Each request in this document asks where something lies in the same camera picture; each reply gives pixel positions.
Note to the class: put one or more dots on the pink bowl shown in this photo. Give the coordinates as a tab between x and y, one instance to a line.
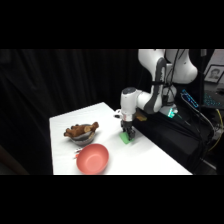
92	159

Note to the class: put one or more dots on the small red white object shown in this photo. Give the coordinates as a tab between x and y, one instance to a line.
77	152

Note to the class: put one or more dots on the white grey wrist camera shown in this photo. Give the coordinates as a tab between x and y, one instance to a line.
117	114

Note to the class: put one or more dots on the green triangle block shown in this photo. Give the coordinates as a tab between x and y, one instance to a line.
125	140

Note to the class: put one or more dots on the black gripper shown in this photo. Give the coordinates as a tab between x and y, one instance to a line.
127	125

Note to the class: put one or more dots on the small green light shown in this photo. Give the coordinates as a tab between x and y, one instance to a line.
171	113

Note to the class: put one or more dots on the teal lit keyboard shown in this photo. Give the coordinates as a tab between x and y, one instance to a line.
213	101

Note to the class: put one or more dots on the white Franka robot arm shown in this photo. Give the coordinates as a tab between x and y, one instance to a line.
156	80

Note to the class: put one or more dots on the black curtain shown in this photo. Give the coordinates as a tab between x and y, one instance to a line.
33	100

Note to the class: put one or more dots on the brown plush toy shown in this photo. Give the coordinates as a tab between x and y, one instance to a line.
79	129

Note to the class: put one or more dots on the silver metal bowl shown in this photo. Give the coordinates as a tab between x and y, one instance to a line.
83	136

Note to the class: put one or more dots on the framed portrait picture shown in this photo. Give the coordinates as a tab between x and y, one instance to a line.
214	73

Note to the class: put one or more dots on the black covered robot stand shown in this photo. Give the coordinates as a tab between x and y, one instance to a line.
166	136

